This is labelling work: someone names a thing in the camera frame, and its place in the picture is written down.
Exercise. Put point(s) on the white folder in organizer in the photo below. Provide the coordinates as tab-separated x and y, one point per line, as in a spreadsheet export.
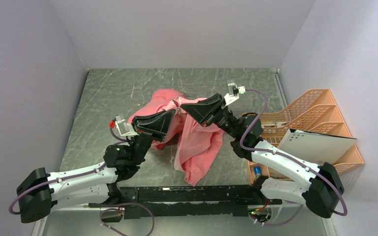
315	147

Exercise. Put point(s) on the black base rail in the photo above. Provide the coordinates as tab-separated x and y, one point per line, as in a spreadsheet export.
235	200

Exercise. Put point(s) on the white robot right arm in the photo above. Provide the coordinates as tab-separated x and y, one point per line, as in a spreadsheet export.
318	187

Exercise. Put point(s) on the pink zip-up jacket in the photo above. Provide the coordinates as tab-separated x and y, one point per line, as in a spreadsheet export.
197	146

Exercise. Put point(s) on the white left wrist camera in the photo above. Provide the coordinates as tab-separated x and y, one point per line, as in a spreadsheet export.
123	127

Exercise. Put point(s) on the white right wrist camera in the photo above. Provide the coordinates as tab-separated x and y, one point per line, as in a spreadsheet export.
234	92

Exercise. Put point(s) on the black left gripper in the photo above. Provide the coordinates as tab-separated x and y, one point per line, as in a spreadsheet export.
154	127

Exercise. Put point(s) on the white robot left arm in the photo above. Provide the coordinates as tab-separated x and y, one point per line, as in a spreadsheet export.
42	193

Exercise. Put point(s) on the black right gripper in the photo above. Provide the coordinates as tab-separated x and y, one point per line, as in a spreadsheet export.
204	110

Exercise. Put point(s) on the blue capped item in organizer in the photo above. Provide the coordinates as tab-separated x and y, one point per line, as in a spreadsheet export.
257	171

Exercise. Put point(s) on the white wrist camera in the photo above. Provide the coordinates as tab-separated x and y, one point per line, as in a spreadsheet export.
123	127
234	92

